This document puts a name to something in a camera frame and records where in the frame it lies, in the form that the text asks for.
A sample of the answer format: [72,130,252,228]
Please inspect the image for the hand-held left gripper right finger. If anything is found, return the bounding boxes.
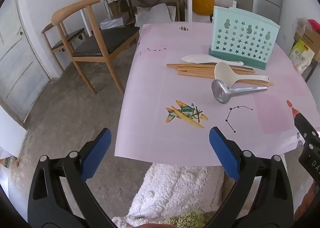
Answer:
[209,127,294,228]

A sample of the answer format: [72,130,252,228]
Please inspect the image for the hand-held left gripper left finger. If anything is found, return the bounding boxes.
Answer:
[27,128,118,228]

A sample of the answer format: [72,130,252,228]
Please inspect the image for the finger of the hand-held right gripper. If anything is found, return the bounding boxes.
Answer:
[294,113,320,144]

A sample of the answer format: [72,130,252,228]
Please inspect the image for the metal ladle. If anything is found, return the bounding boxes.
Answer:
[211,79,268,104]

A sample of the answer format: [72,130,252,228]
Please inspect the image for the white plastic ladle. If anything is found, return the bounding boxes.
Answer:
[214,62,270,87]

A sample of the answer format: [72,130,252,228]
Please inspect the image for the bundle of wooden chopsticks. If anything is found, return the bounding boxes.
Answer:
[166,63,274,86]

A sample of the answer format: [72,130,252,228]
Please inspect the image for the white rice paddle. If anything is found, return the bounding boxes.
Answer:
[182,54,244,66]

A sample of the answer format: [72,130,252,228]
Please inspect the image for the teal star-holed utensil holder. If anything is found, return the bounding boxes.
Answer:
[208,6,281,70]

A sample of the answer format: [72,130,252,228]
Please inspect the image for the person's right forearm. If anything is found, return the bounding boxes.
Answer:
[294,180,318,221]

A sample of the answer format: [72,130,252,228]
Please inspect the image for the dark wooden stool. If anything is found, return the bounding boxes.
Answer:
[301,60,316,83]

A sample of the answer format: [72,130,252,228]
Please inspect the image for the white fluffy garment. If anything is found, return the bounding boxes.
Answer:
[112,163,225,228]

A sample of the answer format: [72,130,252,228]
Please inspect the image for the yellow and white rice bag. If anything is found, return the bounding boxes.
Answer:
[289,39,315,73]

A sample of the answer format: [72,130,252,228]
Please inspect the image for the large cardboard box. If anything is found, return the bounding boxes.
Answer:
[294,26,320,62]

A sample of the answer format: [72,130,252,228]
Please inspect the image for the red bag on cardboard box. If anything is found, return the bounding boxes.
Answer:
[307,19,320,32]

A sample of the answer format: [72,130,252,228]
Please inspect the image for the wooden chair with dark seat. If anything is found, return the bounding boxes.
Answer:
[51,0,140,96]
[41,22,87,73]

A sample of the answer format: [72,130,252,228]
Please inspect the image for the white panelled door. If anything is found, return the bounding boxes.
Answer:
[0,0,50,125]

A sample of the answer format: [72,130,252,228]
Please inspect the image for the plastic-wrapped white package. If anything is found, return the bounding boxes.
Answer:
[100,15,130,29]

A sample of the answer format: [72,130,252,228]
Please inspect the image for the brown cardboard box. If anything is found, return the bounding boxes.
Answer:
[109,0,130,17]

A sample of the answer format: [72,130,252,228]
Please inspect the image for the white sack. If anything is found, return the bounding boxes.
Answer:
[135,3,175,27]

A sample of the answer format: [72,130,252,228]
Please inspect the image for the yellow plastic bag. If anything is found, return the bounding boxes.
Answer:
[192,0,215,15]

